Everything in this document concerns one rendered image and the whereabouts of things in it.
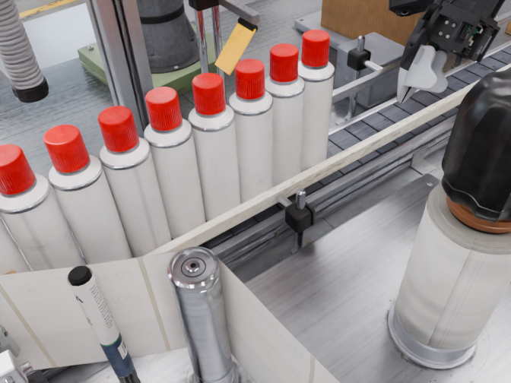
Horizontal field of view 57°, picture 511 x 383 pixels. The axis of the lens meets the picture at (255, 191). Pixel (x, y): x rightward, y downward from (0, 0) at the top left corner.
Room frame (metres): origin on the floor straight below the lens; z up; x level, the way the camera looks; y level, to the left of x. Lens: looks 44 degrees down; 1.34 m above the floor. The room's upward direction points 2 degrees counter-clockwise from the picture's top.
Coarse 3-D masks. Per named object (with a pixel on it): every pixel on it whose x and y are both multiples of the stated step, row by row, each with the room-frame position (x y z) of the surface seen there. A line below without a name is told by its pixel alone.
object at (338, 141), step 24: (504, 48) 0.86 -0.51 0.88; (456, 72) 0.78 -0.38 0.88; (480, 72) 0.78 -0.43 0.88; (432, 96) 0.70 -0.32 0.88; (360, 120) 0.64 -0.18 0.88; (384, 120) 0.64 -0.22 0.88; (432, 120) 0.63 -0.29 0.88; (336, 144) 0.58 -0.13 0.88; (312, 192) 0.48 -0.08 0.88; (264, 216) 0.43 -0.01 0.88; (216, 240) 0.39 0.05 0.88
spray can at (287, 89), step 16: (272, 48) 0.50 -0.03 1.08; (288, 48) 0.50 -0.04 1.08; (272, 64) 0.49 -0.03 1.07; (288, 64) 0.48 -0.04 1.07; (272, 80) 0.49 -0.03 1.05; (288, 80) 0.48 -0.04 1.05; (272, 96) 0.48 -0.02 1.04; (288, 96) 0.47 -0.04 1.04; (288, 112) 0.47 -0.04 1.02; (288, 128) 0.47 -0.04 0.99; (288, 144) 0.47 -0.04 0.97; (288, 160) 0.47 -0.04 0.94; (288, 176) 0.47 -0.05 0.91
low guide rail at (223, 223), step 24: (456, 96) 0.65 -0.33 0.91; (408, 120) 0.59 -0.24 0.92; (360, 144) 0.53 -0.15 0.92; (384, 144) 0.55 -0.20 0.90; (312, 168) 0.49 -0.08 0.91; (336, 168) 0.50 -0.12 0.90; (264, 192) 0.44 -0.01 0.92; (288, 192) 0.45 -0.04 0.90; (240, 216) 0.41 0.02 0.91; (192, 240) 0.37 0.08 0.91
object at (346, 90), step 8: (504, 16) 0.83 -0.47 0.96; (392, 64) 0.67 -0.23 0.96; (376, 72) 0.65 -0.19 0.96; (384, 72) 0.65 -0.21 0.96; (392, 72) 0.66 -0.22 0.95; (360, 80) 0.63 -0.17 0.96; (368, 80) 0.63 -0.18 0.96; (376, 80) 0.64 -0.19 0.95; (344, 88) 0.61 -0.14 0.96; (352, 88) 0.61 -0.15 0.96; (360, 88) 0.62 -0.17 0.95; (336, 96) 0.59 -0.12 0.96; (344, 96) 0.60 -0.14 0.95
